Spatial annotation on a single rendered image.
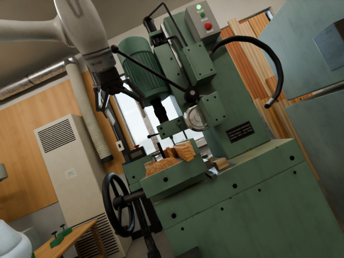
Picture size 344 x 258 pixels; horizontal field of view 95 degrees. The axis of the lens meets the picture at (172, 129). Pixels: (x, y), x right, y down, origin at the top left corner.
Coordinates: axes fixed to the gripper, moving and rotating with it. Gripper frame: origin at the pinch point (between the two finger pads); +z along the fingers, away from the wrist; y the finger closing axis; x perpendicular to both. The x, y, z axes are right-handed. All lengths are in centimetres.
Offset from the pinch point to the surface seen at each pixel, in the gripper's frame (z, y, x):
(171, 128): 13.2, 15.6, 3.9
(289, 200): 32, 52, -29
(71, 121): 46, -110, 113
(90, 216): 134, -108, 39
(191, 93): -2.3, 27.6, 2.7
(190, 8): -29, 36, 27
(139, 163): 20.0, -1.7, -7.1
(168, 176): 9.7, 13.6, -25.7
